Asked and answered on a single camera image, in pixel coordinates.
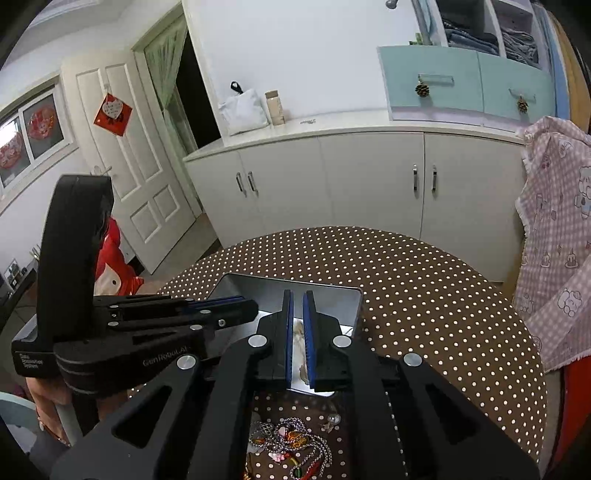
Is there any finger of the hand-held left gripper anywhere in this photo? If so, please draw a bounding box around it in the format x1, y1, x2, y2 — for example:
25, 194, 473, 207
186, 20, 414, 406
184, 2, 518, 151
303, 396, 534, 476
95, 294, 246, 319
95, 300, 260, 347

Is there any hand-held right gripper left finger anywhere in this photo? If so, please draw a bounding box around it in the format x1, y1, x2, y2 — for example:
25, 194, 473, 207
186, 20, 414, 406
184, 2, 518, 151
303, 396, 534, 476
50, 290, 296, 480

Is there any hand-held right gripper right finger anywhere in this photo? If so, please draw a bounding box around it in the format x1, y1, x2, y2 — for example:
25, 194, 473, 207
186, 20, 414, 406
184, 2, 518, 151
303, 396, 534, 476
302, 290, 541, 480

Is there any white pearl necklace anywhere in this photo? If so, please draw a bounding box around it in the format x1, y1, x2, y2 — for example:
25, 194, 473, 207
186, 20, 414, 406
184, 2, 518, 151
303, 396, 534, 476
294, 320, 308, 385

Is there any rectangular metal tin box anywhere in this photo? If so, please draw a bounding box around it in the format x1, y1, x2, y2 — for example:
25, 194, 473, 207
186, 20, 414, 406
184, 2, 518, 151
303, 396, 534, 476
198, 272, 364, 398

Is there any pile of beaded necklaces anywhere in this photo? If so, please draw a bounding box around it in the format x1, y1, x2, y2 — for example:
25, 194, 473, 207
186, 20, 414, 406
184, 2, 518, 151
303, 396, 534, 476
246, 413, 334, 480

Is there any person's left forearm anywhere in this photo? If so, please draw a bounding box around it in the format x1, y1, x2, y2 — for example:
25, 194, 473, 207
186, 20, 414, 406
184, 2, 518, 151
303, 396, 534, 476
25, 376, 72, 446

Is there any red and white bag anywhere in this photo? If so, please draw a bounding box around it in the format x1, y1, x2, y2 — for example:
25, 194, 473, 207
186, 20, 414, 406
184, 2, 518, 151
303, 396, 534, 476
95, 217, 145, 297

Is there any brown polka dot tablecloth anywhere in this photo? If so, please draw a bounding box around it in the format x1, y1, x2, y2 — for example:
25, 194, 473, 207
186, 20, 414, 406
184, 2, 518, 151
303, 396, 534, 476
127, 226, 548, 480

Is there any white panel door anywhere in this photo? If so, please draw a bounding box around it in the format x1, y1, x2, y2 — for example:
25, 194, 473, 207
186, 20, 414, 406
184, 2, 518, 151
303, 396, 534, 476
60, 48, 204, 275

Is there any red paper cutting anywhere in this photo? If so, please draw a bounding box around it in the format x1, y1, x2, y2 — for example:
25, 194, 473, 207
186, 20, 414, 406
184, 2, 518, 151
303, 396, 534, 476
25, 105, 58, 141
0, 134, 22, 183

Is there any pale blue chair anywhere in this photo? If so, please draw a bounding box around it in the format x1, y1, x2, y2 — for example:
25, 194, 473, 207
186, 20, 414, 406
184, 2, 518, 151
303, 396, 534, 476
0, 392, 43, 457

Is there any white framed window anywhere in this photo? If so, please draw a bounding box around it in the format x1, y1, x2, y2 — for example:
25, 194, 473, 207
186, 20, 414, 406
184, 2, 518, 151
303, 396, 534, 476
0, 76, 78, 201

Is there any white low cabinet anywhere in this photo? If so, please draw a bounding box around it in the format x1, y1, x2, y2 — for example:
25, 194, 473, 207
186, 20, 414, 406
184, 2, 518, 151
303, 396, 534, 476
183, 111, 529, 283

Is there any red square door decoration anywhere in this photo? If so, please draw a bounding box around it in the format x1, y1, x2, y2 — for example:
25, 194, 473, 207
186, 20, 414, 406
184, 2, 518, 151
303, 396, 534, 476
93, 92, 134, 138

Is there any beige lidded jar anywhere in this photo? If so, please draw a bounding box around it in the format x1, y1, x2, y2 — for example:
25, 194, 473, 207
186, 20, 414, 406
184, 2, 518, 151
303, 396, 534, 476
264, 90, 286, 126

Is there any green lace curtain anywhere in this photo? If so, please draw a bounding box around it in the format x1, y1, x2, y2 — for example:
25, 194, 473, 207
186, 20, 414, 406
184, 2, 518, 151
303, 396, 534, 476
143, 21, 199, 162

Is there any pink checked printed cloth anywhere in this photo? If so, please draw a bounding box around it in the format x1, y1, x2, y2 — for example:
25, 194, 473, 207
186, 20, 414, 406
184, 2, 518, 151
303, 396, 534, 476
512, 115, 591, 372

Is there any red cloth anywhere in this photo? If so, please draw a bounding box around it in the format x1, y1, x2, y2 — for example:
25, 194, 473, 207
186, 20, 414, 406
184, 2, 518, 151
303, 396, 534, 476
560, 354, 591, 464

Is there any teal drawer unit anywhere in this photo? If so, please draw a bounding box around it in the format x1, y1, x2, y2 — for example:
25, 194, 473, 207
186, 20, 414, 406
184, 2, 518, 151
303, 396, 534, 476
378, 45, 555, 127

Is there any stack of folded blue jeans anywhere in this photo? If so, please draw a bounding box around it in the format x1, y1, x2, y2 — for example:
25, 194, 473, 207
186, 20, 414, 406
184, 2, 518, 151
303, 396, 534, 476
441, 17, 500, 57

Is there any stack of folded grey clothes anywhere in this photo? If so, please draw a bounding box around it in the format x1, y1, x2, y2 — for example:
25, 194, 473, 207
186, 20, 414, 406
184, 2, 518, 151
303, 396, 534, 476
501, 27, 539, 64

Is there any blue hanging garment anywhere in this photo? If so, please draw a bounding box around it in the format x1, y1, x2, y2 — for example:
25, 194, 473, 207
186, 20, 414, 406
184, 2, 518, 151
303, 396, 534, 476
542, 14, 570, 118

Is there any open cubby shelf unit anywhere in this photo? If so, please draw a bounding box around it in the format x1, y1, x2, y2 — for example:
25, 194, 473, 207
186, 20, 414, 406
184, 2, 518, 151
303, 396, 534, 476
416, 0, 555, 65

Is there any tan hanging garment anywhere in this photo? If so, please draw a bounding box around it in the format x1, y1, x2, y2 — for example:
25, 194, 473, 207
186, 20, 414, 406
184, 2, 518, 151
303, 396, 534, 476
556, 18, 591, 134

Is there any white bag with black handle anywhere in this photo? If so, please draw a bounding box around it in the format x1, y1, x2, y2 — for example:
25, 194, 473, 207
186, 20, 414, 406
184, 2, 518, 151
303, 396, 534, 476
218, 82, 271, 137

